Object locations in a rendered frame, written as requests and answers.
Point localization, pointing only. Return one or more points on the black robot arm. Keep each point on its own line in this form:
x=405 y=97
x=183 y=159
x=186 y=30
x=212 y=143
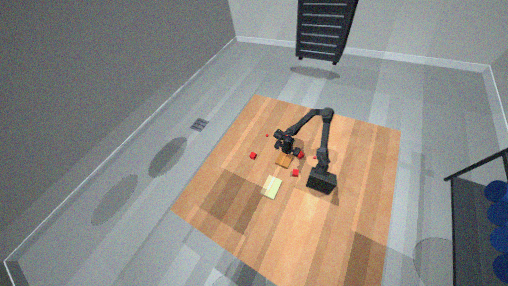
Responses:
x=322 y=152

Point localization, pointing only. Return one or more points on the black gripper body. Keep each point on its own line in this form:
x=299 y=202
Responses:
x=295 y=151

